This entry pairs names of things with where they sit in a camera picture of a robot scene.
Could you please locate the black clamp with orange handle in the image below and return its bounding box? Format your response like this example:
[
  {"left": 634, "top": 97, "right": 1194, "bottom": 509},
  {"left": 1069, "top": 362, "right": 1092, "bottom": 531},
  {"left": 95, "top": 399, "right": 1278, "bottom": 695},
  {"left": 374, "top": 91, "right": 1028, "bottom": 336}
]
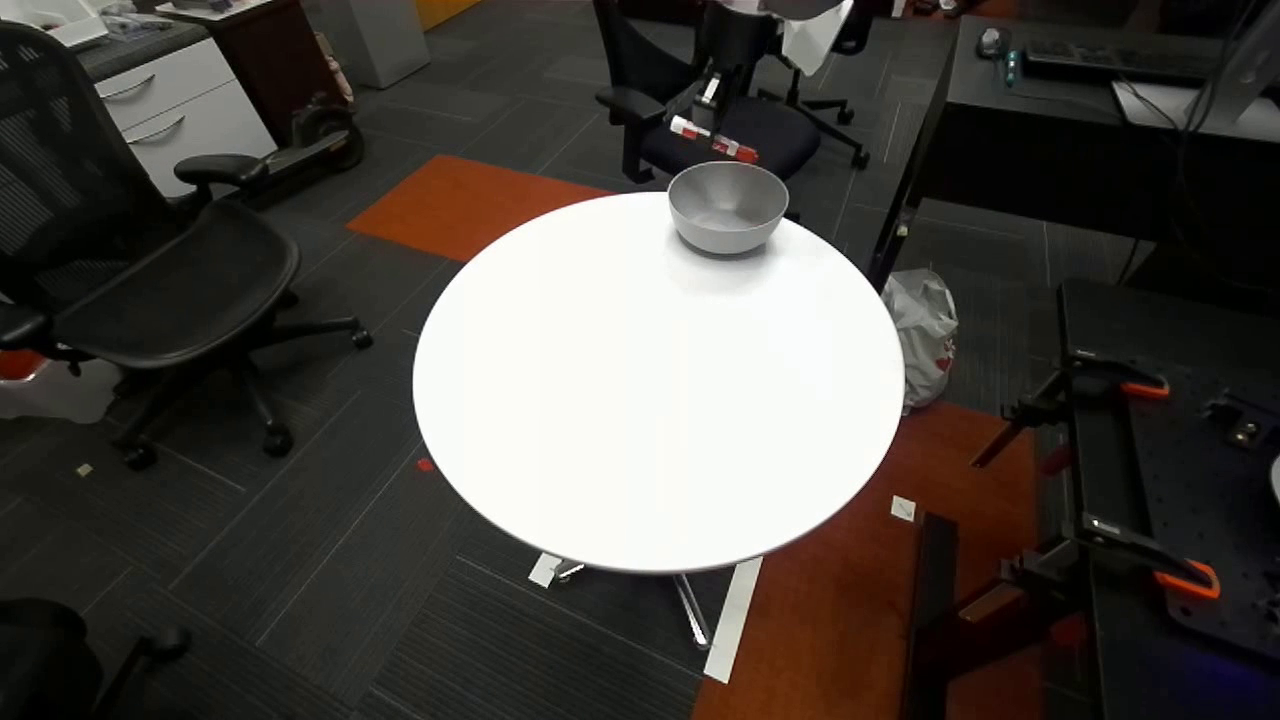
[
  {"left": 1001, "top": 513, "right": 1223, "bottom": 613},
  {"left": 974, "top": 349, "right": 1176, "bottom": 471}
]

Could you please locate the white table base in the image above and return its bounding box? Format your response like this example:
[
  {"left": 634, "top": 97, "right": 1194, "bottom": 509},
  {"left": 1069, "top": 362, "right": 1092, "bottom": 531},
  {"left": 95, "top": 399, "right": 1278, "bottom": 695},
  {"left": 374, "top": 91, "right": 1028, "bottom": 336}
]
[{"left": 526, "top": 545, "right": 767, "bottom": 688}]

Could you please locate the red marker with white label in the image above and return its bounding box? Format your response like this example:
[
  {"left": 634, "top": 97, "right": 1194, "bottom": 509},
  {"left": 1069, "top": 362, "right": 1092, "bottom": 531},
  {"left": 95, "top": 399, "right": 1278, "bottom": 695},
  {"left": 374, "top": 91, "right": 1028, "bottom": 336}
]
[{"left": 664, "top": 112, "right": 764, "bottom": 168}]

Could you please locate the black upright post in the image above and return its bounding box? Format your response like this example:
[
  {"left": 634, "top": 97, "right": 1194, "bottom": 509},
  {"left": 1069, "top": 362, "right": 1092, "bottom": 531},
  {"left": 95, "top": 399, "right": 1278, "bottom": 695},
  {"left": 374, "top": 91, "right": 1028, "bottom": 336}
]
[{"left": 902, "top": 513, "right": 969, "bottom": 720}]

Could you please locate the white drawer cabinet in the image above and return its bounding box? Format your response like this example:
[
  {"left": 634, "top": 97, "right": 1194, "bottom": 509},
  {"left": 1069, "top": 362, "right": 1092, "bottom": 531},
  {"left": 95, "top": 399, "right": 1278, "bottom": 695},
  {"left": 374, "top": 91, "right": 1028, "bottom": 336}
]
[{"left": 77, "top": 31, "right": 284, "bottom": 204}]

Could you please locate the black mesh office chair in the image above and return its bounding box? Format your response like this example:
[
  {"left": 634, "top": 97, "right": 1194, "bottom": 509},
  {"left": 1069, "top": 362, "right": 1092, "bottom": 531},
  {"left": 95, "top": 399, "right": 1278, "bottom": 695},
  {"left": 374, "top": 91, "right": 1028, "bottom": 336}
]
[{"left": 0, "top": 15, "right": 377, "bottom": 471}]

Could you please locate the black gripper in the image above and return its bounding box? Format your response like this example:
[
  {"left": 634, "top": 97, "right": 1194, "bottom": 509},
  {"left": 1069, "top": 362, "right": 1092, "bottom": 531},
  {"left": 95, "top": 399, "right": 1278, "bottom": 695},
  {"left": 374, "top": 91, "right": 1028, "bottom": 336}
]
[{"left": 692, "top": 0, "right": 784, "bottom": 146}]

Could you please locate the black keyboard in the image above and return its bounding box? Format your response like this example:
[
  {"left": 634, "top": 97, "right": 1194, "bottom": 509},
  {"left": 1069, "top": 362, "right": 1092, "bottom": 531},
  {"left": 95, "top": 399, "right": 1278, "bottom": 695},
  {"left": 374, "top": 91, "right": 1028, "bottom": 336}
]
[{"left": 1015, "top": 41, "right": 1232, "bottom": 91}]

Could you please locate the black office desk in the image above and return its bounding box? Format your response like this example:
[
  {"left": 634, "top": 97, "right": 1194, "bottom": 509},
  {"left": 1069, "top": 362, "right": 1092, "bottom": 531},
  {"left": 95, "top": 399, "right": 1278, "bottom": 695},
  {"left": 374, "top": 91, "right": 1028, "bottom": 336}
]
[{"left": 871, "top": 14, "right": 1280, "bottom": 285}]

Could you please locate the white plastic bag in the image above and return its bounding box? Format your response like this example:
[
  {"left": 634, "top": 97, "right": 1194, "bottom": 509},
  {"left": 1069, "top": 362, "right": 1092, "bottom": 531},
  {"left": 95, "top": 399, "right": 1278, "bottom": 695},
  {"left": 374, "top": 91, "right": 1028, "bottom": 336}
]
[{"left": 879, "top": 263, "right": 963, "bottom": 413}]

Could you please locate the grey bowl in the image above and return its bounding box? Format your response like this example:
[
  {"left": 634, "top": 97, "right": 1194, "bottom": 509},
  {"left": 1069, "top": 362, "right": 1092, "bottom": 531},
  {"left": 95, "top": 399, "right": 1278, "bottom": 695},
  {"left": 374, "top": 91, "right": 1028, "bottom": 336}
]
[{"left": 664, "top": 158, "right": 791, "bottom": 259}]

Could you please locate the black padded office chair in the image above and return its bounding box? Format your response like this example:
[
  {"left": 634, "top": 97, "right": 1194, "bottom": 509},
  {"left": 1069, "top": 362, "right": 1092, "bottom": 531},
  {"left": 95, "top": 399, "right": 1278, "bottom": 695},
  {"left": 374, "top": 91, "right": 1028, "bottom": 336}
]
[
  {"left": 591, "top": 0, "right": 871, "bottom": 189},
  {"left": 0, "top": 597, "right": 194, "bottom": 720}
]

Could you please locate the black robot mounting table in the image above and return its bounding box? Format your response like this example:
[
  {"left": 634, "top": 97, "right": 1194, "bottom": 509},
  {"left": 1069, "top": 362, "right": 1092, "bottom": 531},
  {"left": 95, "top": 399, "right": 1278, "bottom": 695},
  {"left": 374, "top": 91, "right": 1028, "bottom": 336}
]
[{"left": 1058, "top": 278, "right": 1280, "bottom": 720}]

